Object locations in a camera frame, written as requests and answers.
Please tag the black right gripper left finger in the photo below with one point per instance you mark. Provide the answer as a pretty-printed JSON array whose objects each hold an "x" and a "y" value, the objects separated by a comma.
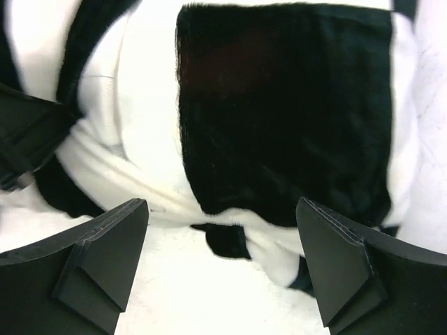
[{"x": 77, "y": 281}]

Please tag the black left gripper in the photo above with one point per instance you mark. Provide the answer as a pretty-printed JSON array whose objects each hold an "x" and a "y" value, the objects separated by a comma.
[{"x": 32, "y": 129}]

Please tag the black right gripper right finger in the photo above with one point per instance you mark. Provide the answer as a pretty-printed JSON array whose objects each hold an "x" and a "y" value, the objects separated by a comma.
[{"x": 366, "y": 282}]

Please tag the white pillow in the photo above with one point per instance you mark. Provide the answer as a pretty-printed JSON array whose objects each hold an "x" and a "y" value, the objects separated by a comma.
[{"x": 417, "y": 170}]

